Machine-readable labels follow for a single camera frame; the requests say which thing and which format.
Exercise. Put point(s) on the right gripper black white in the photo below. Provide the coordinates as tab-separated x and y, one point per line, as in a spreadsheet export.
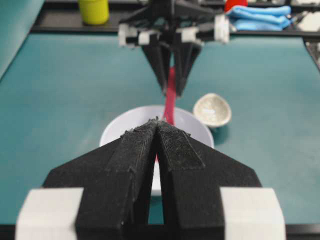
185	23

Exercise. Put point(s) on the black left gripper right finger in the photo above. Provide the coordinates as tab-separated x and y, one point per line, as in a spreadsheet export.
191	175

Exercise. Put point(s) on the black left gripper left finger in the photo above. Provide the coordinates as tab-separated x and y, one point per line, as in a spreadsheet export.
116	179

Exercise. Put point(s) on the pink plastic spoon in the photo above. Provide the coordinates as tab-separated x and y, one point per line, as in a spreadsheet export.
170	98

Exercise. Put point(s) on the white round bowl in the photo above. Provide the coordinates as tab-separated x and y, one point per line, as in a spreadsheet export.
135	117

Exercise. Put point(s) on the speckled ceramic spoon rest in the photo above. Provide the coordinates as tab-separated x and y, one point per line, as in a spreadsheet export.
212	110

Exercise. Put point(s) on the red object behind cloth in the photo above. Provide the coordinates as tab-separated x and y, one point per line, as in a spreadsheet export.
229	4

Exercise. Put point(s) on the folded blue cloth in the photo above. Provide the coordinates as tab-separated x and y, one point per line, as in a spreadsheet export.
245	18

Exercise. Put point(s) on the yellow-green cup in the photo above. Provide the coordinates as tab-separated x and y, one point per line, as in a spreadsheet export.
94	12

